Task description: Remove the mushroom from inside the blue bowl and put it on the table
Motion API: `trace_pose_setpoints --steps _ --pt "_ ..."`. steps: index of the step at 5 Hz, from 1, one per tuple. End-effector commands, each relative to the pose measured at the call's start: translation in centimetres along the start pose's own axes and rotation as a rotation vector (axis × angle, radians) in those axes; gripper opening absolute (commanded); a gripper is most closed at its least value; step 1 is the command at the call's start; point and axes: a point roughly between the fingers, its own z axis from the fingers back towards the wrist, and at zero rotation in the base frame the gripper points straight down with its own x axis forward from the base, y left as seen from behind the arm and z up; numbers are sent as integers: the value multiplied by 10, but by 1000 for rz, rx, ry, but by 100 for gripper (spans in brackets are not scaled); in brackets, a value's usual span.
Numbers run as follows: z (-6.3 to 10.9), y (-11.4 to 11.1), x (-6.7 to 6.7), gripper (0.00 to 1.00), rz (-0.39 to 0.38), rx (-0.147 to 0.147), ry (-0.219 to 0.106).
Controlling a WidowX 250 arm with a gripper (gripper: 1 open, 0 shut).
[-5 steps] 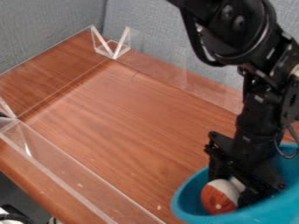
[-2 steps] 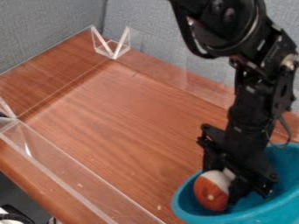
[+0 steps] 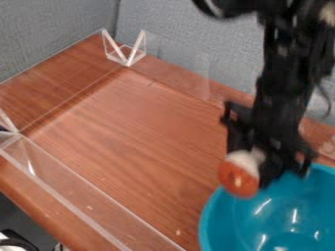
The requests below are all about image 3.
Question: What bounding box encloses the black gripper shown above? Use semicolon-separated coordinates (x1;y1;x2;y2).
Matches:
221;75;317;189

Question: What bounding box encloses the brown white toy mushroom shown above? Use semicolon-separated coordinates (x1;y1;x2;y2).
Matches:
219;148;266;198

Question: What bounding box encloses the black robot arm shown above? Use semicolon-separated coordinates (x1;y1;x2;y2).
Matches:
191;0;335;191

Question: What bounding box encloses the blue plastic bowl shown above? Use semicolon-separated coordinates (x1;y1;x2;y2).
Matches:
199;164;335;251

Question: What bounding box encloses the clear acrylic front barrier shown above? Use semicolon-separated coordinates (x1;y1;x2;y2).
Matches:
0;109;186;251

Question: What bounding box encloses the clear acrylic barrier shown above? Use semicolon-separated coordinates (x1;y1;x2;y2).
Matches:
130;30;335;165
0;109;186;251

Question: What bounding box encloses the clear acrylic back barrier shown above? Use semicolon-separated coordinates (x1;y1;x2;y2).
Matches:
130;30;335;165

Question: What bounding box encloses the black white object bottom left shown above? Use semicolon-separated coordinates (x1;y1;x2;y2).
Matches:
0;229;39;251

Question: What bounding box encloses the clear acrylic corner bracket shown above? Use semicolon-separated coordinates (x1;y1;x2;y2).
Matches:
100;28;147;67

